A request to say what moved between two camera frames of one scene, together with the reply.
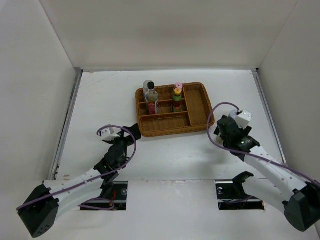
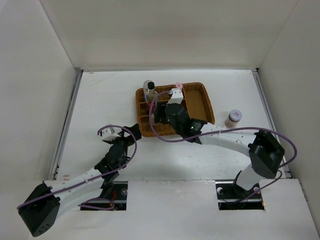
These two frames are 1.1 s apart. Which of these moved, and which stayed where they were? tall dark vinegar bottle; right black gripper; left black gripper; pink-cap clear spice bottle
Moved: right black gripper
Stayed: pink-cap clear spice bottle; left black gripper; tall dark vinegar bottle
